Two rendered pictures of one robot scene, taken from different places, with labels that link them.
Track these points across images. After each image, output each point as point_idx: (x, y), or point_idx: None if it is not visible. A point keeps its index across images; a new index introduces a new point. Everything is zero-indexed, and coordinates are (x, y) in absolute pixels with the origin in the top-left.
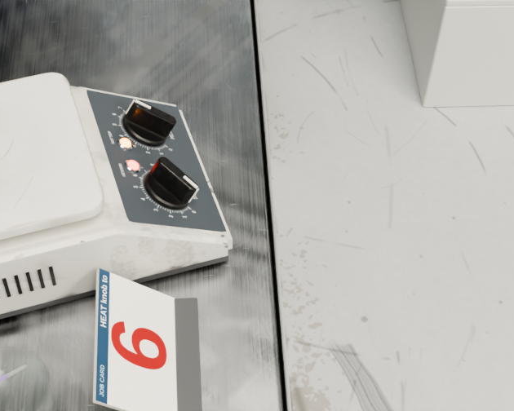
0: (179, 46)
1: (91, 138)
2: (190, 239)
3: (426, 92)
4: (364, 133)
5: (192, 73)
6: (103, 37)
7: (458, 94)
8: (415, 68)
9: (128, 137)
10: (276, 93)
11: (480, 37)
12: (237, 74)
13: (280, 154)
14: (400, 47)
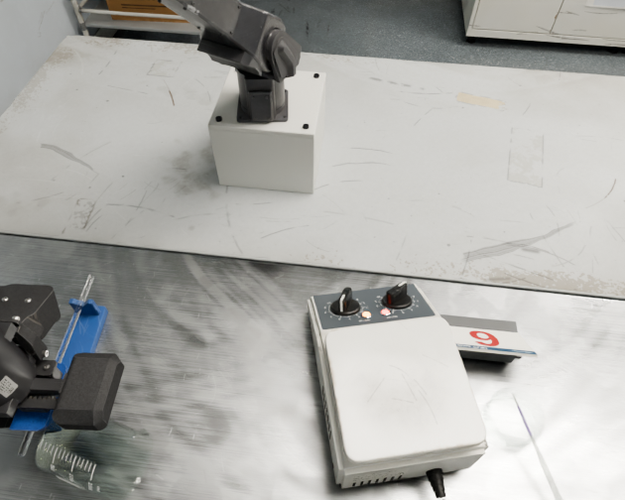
0: (234, 300)
1: None
2: (426, 298)
3: (312, 186)
4: (326, 221)
5: (261, 296)
6: (210, 344)
7: (315, 174)
8: (286, 189)
9: (358, 313)
10: (288, 254)
11: (316, 140)
12: (268, 271)
13: (336, 261)
14: (266, 193)
